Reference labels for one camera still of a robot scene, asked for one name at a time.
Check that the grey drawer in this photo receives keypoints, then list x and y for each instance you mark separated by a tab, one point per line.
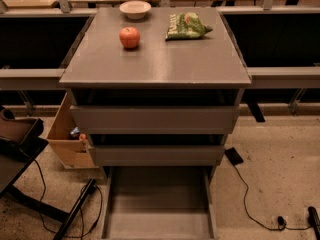
155	120
158	203
181	155

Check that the grey metal railing frame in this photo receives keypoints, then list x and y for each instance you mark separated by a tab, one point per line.
30	74

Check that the green chip bag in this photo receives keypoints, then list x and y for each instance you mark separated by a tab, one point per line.
185	26

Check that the grey bottom drawer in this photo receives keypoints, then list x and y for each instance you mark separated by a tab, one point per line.
158	203

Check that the red apple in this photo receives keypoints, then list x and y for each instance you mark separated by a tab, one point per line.
129	37

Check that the grey drawer cabinet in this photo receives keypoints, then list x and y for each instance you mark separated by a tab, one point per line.
164	103

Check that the black power adapter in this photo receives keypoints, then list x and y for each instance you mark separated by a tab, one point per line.
233	156

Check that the grey middle drawer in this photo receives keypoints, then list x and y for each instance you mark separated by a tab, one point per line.
181	155

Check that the black power strip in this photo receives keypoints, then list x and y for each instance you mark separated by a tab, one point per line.
314	221

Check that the white bowl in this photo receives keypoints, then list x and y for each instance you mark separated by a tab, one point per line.
135	10

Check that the cardboard box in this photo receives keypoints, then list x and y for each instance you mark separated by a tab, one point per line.
72	152

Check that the grey top drawer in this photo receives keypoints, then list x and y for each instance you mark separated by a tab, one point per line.
155	120

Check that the black chair with bag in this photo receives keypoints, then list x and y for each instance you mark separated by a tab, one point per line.
20	145

